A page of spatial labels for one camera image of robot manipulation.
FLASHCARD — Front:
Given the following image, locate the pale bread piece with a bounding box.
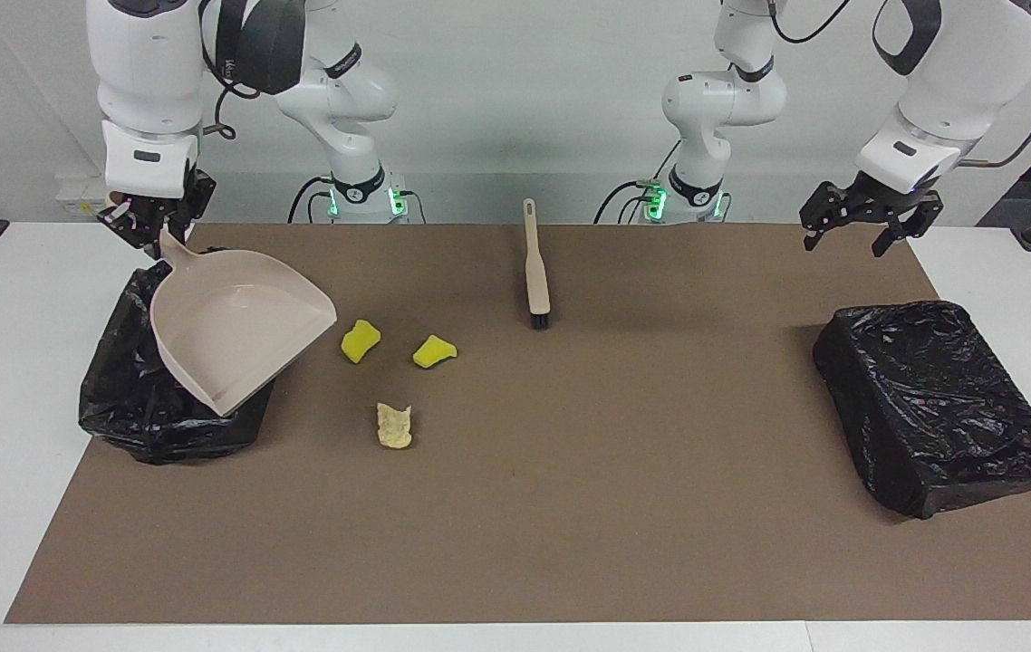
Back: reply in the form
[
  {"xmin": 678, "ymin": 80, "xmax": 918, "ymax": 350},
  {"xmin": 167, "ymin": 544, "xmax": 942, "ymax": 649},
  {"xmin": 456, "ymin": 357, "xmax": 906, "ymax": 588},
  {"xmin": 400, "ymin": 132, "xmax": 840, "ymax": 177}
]
[{"xmin": 375, "ymin": 402, "xmax": 414, "ymax": 450}]

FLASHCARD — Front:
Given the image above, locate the black trash bag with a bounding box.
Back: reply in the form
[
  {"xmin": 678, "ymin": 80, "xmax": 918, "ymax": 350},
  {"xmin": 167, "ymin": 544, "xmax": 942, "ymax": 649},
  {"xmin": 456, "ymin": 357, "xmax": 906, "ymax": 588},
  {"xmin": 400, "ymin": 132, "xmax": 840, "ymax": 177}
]
[
  {"xmin": 811, "ymin": 300, "xmax": 1031, "ymax": 521},
  {"xmin": 78, "ymin": 247, "xmax": 294, "ymax": 465}
]

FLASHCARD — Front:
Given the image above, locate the white wall socket box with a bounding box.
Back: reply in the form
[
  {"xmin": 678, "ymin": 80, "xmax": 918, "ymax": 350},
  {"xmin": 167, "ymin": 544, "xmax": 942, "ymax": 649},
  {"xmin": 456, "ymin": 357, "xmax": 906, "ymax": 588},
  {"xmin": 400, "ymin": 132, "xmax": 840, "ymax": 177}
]
[{"xmin": 55, "ymin": 174, "xmax": 154, "ymax": 218}]

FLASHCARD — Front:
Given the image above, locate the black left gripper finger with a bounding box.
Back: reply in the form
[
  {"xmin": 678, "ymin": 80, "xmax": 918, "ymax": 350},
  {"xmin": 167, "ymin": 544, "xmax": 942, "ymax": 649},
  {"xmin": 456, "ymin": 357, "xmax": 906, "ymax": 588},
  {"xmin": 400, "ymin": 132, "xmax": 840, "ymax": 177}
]
[
  {"xmin": 798, "ymin": 181, "xmax": 850, "ymax": 252},
  {"xmin": 872, "ymin": 192, "xmax": 944, "ymax": 258}
]

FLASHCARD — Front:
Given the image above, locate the beige hand brush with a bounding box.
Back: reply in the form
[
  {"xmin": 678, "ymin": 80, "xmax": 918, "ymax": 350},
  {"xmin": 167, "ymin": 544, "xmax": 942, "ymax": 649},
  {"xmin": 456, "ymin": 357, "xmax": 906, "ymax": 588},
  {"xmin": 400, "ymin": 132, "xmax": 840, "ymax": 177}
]
[{"xmin": 521, "ymin": 197, "xmax": 554, "ymax": 330}]

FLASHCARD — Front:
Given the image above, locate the brown table mat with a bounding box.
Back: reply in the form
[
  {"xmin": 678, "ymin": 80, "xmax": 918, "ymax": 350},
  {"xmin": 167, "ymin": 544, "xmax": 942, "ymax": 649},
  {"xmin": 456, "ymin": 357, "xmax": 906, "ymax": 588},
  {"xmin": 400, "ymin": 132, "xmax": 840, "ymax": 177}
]
[{"xmin": 5, "ymin": 222, "xmax": 1031, "ymax": 626}]

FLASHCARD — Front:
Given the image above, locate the right black trash bag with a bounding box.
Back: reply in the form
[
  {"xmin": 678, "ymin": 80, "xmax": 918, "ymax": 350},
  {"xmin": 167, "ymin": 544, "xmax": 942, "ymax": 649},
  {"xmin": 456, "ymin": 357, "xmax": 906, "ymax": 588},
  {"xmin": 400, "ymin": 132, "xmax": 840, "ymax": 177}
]
[{"xmin": 811, "ymin": 300, "xmax": 1031, "ymax": 521}]

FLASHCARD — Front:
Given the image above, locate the yellow sponge piece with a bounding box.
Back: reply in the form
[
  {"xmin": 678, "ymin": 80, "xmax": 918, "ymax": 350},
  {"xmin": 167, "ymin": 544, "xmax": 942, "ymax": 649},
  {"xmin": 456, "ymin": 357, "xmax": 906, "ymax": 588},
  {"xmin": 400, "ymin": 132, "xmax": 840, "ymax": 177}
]
[
  {"xmin": 341, "ymin": 319, "xmax": 382, "ymax": 365},
  {"xmin": 412, "ymin": 334, "xmax": 458, "ymax": 370}
]

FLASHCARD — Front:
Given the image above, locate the black base power cable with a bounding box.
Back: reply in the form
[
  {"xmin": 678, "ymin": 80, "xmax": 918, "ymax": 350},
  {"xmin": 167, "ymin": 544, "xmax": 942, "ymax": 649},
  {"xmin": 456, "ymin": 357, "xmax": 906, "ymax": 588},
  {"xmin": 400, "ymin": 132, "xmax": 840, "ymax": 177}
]
[
  {"xmin": 287, "ymin": 175, "xmax": 335, "ymax": 225},
  {"xmin": 594, "ymin": 178, "xmax": 661, "ymax": 225}
]

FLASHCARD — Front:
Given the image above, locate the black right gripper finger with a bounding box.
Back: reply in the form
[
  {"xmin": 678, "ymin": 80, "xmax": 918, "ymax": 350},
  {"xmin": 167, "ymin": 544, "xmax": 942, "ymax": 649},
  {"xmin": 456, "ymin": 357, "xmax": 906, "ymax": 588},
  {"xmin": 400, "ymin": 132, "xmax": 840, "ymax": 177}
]
[
  {"xmin": 173, "ymin": 174, "xmax": 216, "ymax": 245},
  {"xmin": 99, "ymin": 201, "xmax": 159, "ymax": 259}
]

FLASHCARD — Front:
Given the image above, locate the left black trash bag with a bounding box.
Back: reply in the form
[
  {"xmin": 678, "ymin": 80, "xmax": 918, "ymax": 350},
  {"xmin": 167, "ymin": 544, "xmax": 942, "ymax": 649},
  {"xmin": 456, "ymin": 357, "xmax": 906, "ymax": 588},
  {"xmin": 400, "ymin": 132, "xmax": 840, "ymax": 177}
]
[{"xmin": 78, "ymin": 247, "xmax": 294, "ymax": 465}]

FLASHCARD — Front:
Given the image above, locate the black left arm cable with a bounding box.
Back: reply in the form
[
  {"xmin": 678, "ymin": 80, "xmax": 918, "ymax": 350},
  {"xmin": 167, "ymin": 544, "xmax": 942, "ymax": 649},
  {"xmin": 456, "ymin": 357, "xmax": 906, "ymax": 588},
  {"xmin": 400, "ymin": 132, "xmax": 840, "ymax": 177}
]
[{"xmin": 767, "ymin": 0, "xmax": 1031, "ymax": 169}]

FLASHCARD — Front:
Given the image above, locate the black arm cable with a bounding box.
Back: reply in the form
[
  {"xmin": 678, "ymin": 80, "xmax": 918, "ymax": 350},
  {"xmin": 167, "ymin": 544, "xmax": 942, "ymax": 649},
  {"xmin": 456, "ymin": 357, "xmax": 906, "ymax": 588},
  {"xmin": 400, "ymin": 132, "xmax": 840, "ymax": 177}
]
[
  {"xmin": 197, "ymin": 0, "xmax": 254, "ymax": 142},
  {"xmin": 767, "ymin": 0, "xmax": 1031, "ymax": 169}
]

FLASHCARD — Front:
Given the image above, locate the beige plastic dustpan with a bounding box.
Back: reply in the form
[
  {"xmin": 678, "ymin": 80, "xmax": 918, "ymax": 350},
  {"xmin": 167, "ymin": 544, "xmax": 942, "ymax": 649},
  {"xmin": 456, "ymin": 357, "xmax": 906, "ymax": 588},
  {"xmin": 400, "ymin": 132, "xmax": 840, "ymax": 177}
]
[{"xmin": 149, "ymin": 228, "xmax": 339, "ymax": 418}]

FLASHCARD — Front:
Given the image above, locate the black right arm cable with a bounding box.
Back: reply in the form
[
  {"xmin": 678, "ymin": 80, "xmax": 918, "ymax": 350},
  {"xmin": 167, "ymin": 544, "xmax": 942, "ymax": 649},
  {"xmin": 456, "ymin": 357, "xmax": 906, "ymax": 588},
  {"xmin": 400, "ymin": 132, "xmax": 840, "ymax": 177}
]
[{"xmin": 197, "ymin": 0, "xmax": 254, "ymax": 142}]

